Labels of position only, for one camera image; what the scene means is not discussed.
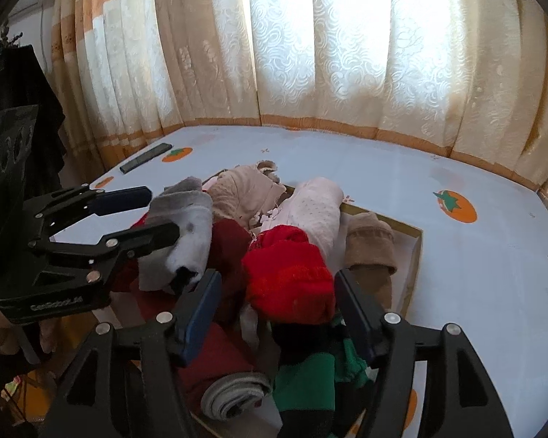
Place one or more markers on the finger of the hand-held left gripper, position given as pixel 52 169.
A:
pixel 141 237
pixel 118 200

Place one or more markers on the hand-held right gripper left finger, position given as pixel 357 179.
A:
pixel 201 319

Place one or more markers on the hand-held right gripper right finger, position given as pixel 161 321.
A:
pixel 354 310

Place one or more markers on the light grey sock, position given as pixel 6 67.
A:
pixel 187 219

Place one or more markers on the tan brown underwear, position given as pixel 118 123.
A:
pixel 370 242

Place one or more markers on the shallow cardboard box tray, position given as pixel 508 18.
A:
pixel 406 260

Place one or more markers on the bright red underwear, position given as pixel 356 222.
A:
pixel 287 278

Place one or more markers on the maroon underwear with grey waistband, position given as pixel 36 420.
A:
pixel 228 246

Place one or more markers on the green and black underwear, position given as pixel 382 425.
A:
pixel 301 383

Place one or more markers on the pale pink underwear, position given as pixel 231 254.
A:
pixel 315 210

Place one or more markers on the beige dotted underwear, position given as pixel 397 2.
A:
pixel 242 191

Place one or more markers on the person's left hand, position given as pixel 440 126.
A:
pixel 9 340

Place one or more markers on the black remote control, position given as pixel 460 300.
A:
pixel 146 157

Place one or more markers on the black hanging garment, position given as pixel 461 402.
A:
pixel 41 100

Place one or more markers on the wooden coat rack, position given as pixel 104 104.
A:
pixel 7 39

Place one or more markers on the orange and cream patterned curtain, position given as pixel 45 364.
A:
pixel 347 54

